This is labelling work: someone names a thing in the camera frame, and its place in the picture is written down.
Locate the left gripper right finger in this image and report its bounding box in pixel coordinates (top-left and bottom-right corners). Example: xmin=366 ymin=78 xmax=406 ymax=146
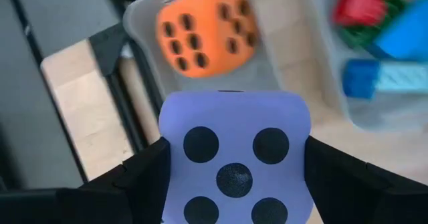
xmin=304 ymin=135 xmax=427 ymax=224

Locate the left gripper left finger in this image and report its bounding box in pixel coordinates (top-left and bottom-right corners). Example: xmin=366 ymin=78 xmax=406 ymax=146
xmin=80 ymin=136 xmax=172 ymax=224

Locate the small dark blue block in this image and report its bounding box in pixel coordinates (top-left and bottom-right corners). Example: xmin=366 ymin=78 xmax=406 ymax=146
xmin=342 ymin=59 xmax=381 ymax=100

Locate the purple foam die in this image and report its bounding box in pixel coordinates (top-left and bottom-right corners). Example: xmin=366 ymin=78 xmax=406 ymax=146
xmin=158 ymin=90 xmax=314 ymax=224

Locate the small teal card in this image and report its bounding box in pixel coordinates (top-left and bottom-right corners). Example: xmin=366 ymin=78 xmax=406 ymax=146
xmin=377 ymin=62 xmax=428 ymax=94

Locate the orange foam die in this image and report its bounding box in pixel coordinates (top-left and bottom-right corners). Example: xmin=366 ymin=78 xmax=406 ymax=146
xmin=154 ymin=0 xmax=261 ymax=80

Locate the green toy block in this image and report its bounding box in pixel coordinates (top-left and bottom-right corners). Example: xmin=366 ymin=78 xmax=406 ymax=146
xmin=339 ymin=0 xmax=407 ymax=49

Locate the light blue toy block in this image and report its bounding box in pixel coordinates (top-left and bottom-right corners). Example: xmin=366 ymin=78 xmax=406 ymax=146
xmin=372 ymin=0 xmax=428 ymax=62

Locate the grey plastic bin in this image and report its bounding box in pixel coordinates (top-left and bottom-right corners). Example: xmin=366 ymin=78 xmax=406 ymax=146
xmin=122 ymin=0 xmax=292 ymax=100
xmin=300 ymin=0 xmax=428 ymax=133

